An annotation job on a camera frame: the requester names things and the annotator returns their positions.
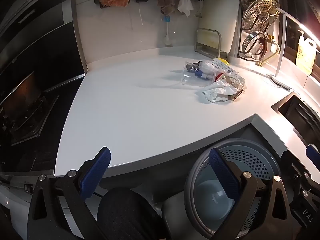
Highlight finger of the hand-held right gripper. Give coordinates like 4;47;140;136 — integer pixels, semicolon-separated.
281;150;313;188
305;144;320;164

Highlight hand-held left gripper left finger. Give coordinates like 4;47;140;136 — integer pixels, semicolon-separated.
27;146;112;240

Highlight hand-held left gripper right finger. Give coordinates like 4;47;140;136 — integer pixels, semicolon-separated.
209;148;293;240

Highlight grey perforated waste basket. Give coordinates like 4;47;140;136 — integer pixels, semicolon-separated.
184;139;287;240

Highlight white paper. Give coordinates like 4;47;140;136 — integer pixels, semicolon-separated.
202;81;237;103

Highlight printed snack wrapper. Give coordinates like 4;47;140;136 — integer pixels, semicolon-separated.
220;71;247;98

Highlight light bulb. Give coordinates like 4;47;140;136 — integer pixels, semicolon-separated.
186;60;215;74

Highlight black sink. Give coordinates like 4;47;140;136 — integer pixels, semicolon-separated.
271;91;320;153

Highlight person's leg dark trousers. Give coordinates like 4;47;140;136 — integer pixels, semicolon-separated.
97;187;173;240

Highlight black cooktop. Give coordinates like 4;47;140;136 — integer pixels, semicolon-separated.
0;71;60;173

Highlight yellow soap jug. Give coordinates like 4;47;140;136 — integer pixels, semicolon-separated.
295;29;318;75

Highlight metal cutting board rack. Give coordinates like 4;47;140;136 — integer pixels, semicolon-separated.
194;28;222;58

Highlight steel strainer lid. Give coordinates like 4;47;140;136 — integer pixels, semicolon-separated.
241;31;263;55

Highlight bottle brush blue band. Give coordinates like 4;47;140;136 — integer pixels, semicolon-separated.
162;15;174;47

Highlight steel steamer plate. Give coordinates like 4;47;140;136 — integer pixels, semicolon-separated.
241;0;279;30

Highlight dark window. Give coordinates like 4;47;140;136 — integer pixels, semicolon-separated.
282;0;320;63

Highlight white cutting board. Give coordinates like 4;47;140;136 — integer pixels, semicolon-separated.
197;0;240;53

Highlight white cloth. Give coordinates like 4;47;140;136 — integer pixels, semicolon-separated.
177;0;194;17

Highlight brown cloth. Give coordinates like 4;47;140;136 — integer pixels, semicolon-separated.
157;0;175;15

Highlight gas valve with hose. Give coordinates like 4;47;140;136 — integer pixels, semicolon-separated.
259;34;280;67

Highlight white cable tie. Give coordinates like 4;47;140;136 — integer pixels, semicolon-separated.
137;1;144;27

